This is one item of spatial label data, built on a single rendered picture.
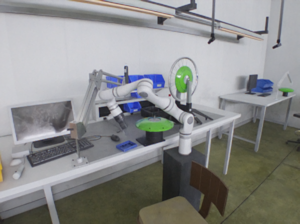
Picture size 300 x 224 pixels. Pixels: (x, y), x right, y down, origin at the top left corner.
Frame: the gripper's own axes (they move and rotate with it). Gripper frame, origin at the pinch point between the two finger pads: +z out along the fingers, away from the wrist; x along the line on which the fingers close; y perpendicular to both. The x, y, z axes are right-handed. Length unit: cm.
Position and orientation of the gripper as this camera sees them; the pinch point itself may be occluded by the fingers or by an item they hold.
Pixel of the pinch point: (126, 135)
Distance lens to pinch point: 135.2
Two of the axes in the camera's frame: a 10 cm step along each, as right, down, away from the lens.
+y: 8.9, -4.5, -1.0
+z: 4.6, 8.5, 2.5
